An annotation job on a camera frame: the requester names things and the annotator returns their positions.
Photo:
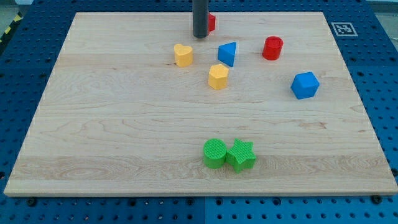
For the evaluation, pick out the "red cylinder block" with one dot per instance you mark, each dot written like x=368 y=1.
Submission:
x=272 y=48

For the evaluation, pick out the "light wooden board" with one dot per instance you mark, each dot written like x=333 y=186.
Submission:
x=119 y=118

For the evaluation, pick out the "blue hexagon block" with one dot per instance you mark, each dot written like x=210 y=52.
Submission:
x=305 y=85

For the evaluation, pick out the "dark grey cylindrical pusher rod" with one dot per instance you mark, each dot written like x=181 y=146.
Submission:
x=200 y=18

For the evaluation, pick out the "green star block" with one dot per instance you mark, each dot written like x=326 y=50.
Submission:
x=241 y=156

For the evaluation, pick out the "red block behind rod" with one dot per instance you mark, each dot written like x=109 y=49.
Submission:
x=211 y=22

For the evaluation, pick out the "yellow hexagon block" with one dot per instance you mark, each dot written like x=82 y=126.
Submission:
x=218 y=76

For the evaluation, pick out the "white fiducial marker tag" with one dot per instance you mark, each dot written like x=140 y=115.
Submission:
x=344 y=29

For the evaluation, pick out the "blue triangle block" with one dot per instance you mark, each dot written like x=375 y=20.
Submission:
x=226 y=53

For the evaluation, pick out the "yellow black hazard tape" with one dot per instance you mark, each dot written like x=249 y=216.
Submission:
x=11 y=29

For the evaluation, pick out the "green cylinder block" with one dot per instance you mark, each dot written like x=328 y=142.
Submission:
x=214 y=153

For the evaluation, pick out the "yellow heart block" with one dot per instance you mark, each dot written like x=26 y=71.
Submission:
x=183 y=55

